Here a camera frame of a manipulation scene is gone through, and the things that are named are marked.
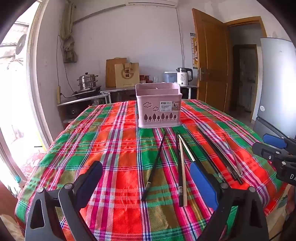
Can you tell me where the pink plastic utensil basket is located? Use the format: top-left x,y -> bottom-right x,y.
135,82 -> 183,128

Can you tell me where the metal side table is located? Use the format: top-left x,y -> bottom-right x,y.
102,85 -> 198,103

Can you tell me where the white electric kettle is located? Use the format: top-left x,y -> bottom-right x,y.
175,67 -> 193,86

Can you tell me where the white wall pipe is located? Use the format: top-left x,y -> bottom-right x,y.
72,4 -> 127,24

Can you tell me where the wall calendar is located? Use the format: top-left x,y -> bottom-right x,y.
190,32 -> 198,69

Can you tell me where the beige tied curtain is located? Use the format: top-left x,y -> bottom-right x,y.
60,0 -> 78,63

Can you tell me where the clear plastic water jug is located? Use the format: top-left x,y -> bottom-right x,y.
163,72 -> 178,83

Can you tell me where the steel steamer pot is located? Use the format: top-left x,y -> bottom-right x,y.
77,72 -> 99,90

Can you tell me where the metal counter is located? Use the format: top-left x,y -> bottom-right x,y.
57,91 -> 111,126

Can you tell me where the red patterned floor mat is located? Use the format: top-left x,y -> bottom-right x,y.
20,152 -> 47,183

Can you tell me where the brown paper bag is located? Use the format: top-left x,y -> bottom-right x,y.
115,62 -> 140,88

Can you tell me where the outdoor air conditioner unit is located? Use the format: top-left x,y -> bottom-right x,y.
14,34 -> 29,56

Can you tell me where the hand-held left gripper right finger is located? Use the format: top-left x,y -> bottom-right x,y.
190,162 -> 270,241

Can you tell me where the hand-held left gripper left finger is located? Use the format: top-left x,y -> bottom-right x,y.
24,161 -> 103,241

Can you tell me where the metal chopstick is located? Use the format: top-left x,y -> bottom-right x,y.
224,136 -> 243,176
221,133 -> 240,176

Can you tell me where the wooden door frame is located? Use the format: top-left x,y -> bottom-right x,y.
225,16 -> 268,40

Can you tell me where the plaid tablecloth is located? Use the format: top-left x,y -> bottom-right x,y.
14,99 -> 285,241

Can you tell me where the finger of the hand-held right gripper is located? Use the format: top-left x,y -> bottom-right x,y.
252,142 -> 296,164
255,116 -> 296,150

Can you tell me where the white air conditioner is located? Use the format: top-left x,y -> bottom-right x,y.
125,0 -> 178,6

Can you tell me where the air conditioner cable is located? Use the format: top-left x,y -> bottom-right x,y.
176,7 -> 185,69

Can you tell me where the white window frame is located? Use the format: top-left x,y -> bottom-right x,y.
25,0 -> 55,149

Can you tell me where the person's right hand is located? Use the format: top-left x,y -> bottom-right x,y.
285,185 -> 296,216

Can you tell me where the beige wooden chopstick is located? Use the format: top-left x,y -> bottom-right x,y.
178,134 -> 196,163
179,137 -> 188,207

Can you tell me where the grey refrigerator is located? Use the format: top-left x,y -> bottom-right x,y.
253,37 -> 296,142

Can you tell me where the black cooktop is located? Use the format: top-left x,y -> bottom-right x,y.
72,86 -> 102,96

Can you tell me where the wooden door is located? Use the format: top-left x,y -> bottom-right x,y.
192,8 -> 232,113

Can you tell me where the black chopstick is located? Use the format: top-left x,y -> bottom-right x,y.
196,126 -> 237,182
180,134 -> 228,186
175,132 -> 184,207
141,130 -> 167,202
199,126 -> 243,185

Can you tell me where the dark interior door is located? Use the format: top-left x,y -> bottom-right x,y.
232,44 -> 258,114

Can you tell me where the wooden cutting board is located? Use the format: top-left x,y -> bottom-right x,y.
106,58 -> 127,88

